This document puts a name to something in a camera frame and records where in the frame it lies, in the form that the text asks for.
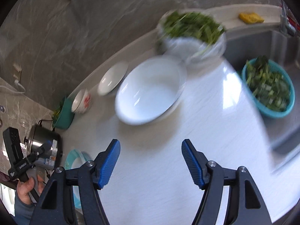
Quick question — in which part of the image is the teal floral plate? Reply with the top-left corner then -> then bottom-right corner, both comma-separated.
64,149 -> 93,210

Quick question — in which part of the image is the yellow sponge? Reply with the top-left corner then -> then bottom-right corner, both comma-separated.
238,12 -> 265,25

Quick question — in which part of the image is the person's left forearm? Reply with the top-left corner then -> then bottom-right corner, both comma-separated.
14,196 -> 35,223

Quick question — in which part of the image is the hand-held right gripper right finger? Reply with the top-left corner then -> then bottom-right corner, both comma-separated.
181,139 -> 273,225

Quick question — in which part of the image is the steel kitchen sink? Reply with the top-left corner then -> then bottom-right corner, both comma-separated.
223,28 -> 300,169

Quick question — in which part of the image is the white power cable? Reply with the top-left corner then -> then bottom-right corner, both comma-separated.
0,80 -> 26,95

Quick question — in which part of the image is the green bowl of greens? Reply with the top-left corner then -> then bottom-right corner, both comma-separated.
52,96 -> 75,130

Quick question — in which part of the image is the large white bowl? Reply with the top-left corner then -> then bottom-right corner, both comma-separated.
115,56 -> 187,125

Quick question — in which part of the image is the wall power outlet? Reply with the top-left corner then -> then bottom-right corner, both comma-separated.
13,63 -> 23,85

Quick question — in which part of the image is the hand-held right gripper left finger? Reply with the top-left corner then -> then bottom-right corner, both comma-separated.
29,139 -> 121,225

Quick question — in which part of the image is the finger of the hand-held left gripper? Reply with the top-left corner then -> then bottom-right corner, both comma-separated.
23,142 -> 51,168

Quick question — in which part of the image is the plastic bag of greens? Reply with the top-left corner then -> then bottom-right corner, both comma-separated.
156,9 -> 227,64

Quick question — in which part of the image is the stainless steel rice cooker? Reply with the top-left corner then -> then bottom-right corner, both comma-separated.
25,124 -> 63,170

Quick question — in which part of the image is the small white bowl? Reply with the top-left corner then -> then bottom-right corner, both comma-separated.
97,61 -> 129,96

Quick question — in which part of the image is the teal colander of greens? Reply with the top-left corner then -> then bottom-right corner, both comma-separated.
241,56 -> 295,118

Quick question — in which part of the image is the chrome faucet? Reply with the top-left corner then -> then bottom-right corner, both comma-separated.
280,1 -> 296,35

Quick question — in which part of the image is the person's left hand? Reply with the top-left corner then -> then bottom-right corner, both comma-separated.
15,176 -> 46,205

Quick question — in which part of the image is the small red-print bowl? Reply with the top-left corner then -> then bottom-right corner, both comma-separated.
71,88 -> 92,114

